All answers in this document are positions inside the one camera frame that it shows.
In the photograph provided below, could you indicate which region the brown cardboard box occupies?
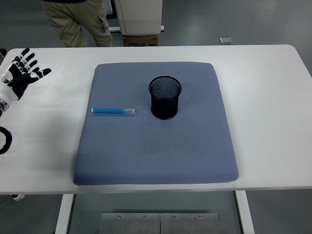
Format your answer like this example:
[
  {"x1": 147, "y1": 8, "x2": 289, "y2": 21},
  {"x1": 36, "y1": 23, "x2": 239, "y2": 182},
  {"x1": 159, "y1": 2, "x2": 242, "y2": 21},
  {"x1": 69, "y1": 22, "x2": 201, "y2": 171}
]
[{"x1": 122, "y1": 34, "x2": 159, "y2": 47}]

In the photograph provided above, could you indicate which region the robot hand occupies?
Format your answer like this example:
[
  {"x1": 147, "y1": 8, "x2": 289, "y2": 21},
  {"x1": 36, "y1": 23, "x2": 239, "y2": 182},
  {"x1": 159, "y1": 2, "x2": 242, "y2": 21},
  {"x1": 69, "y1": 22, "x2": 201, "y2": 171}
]
[{"x1": 0, "y1": 48, "x2": 52, "y2": 103}]

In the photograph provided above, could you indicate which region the white cabinet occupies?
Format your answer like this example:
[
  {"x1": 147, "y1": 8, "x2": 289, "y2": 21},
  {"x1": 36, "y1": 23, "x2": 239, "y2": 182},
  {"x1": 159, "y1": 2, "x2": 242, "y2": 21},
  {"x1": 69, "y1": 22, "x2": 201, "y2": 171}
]
[{"x1": 108, "y1": 0, "x2": 166, "y2": 36}]

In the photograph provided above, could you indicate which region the person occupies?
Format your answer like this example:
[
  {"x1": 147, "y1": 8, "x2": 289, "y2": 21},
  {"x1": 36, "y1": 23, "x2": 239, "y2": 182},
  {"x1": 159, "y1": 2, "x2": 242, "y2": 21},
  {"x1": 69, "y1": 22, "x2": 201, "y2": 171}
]
[{"x1": 41, "y1": 0, "x2": 114, "y2": 48}]

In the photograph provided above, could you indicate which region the blue-grey quilted mat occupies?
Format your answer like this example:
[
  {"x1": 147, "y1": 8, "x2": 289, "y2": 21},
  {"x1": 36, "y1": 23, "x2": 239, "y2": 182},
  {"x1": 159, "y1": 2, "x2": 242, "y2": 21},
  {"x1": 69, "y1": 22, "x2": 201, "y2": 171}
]
[{"x1": 73, "y1": 61, "x2": 239, "y2": 186}]

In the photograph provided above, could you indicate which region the blue marker with clear cap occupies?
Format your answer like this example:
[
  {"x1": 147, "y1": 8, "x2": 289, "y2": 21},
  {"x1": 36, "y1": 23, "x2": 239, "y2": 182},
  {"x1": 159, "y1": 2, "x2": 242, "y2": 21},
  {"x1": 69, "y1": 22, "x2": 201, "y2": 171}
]
[{"x1": 91, "y1": 107, "x2": 137, "y2": 116}]

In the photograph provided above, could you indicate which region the black mesh pen holder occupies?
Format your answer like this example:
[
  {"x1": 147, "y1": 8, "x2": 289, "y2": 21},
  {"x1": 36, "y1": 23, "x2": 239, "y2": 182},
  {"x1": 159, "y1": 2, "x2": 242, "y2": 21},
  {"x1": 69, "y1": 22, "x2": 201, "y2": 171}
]
[{"x1": 148, "y1": 76, "x2": 182, "y2": 120}]

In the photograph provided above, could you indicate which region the white table leg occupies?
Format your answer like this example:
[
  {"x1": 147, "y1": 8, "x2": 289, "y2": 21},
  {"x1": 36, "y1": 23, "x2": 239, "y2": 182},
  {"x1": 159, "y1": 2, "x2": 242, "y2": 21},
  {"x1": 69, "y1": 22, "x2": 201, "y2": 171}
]
[
  {"x1": 234, "y1": 190, "x2": 255, "y2": 234},
  {"x1": 54, "y1": 194, "x2": 74, "y2": 234}
]

